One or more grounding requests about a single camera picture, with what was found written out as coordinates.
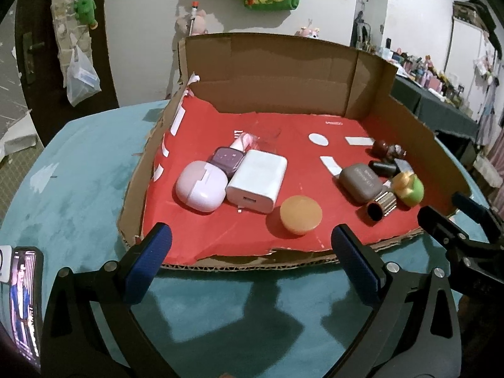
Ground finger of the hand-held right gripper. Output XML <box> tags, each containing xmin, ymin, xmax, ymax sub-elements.
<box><xmin>451</xmin><ymin>192</ymin><xmax>504</xmax><ymax>245</ymax></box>
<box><xmin>417</xmin><ymin>205</ymin><xmax>504</xmax><ymax>296</ymax></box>

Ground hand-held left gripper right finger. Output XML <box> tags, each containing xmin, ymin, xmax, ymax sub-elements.
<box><xmin>331</xmin><ymin>224</ymin><xmax>463</xmax><ymax>378</ymax></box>

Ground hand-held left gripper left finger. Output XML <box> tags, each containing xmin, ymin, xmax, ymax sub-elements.
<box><xmin>39</xmin><ymin>222</ymin><xmax>174</xmax><ymax>378</ymax></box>

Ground green and yellow toy figure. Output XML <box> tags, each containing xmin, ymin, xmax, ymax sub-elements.
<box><xmin>392</xmin><ymin>171</ymin><xmax>425</xmax><ymax>209</ymax></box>

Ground silver studded tube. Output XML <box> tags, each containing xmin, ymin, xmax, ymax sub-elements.
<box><xmin>365</xmin><ymin>190</ymin><xmax>398</xmax><ymax>222</ymax></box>

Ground dark green nail polish bottle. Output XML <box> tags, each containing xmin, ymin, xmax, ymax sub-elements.
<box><xmin>369</xmin><ymin>158</ymin><xmax>415</xmax><ymax>178</ymax></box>

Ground round tan wooden disc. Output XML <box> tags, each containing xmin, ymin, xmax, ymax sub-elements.
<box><xmin>278</xmin><ymin>195</ymin><xmax>323</xmax><ymax>234</ymax></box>

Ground taupe earbuds case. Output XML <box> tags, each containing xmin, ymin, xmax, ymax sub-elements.
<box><xmin>339</xmin><ymin>163</ymin><xmax>384</xmax><ymax>205</ymax></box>

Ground lilac earbuds case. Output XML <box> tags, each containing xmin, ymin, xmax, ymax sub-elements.
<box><xmin>175</xmin><ymin>160</ymin><xmax>229</xmax><ymax>213</ymax></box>

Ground brown round-cap bottle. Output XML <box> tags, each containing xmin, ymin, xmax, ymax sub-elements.
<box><xmin>372</xmin><ymin>139</ymin><xmax>407</xmax><ymax>158</ymax></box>

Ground purple nail polish bottle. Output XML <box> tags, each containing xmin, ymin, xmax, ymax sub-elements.
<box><xmin>209</xmin><ymin>132</ymin><xmax>253</xmax><ymax>178</ymax></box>

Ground white charger block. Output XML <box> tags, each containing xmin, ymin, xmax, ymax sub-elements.
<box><xmin>226</xmin><ymin>149</ymin><xmax>288</xmax><ymax>214</ymax></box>

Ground cardboard box with red lining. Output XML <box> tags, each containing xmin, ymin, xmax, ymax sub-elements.
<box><xmin>117</xmin><ymin>32</ymin><xmax>475</xmax><ymax>272</ymax></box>

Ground clear glass cup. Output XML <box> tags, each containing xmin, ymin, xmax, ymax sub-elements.
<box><xmin>248</xmin><ymin>124</ymin><xmax>282</xmax><ymax>154</ymax></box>

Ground table with dark cloth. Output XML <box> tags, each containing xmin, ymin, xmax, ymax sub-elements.
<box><xmin>390</xmin><ymin>75</ymin><xmax>483</xmax><ymax>142</ymax></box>

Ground row of small desk items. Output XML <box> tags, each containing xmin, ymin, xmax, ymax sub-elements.
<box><xmin>378</xmin><ymin>45</ymin><xmax>473</xmax><ymax>111</ymax></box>

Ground black smartphone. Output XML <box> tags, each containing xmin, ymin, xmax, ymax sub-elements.
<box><xmin>0</xmin><ymin>246</ymin><xmax>45</xmax><ymax>371</ymax></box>

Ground dark brown door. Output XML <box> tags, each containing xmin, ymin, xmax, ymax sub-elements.
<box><xmin>14</xmin><ymin>0</ymin><xmax>121</xmax><ymax>146</ymax></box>

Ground clear plastic bag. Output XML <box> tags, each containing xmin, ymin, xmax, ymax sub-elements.
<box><xmin>66</xmin><ymin>45</ymin><xmax>101</xmax><ymax>107</ymax></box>

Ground hanging dark clothes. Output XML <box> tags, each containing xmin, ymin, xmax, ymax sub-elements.
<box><xmin>350</xmin><ymin>10</ymin><xmax>375</xmax><ymax>50</ymax></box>

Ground small pink plush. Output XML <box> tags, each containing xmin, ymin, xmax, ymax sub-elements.
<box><xmin>296</xmin><ymin>18</ymin><xmax>320</xmax><ymax>39</ymax></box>

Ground pink plush toy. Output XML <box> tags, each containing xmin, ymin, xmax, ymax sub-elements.
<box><xmin>175</xmin><ymin>10</ymin><xmax>209</xmax><ymax>35</ymax></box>

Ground hanging fabric organizer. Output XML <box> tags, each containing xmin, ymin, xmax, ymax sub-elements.
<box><xmin>47</xmin><ymin>0</ymin><xmax>89</xmax><ymax>87</ymax></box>

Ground green plush toy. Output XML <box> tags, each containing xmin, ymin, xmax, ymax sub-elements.
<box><xmin>74</xmin><ymin>0</ymin><xmax>98</xmax><ymax>30</ymax></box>

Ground door handle plate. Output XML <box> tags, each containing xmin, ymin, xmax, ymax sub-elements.
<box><xmin>21</xmin><ymin>31</ymin><xmax>43</xmax><ymax>84</ymax></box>

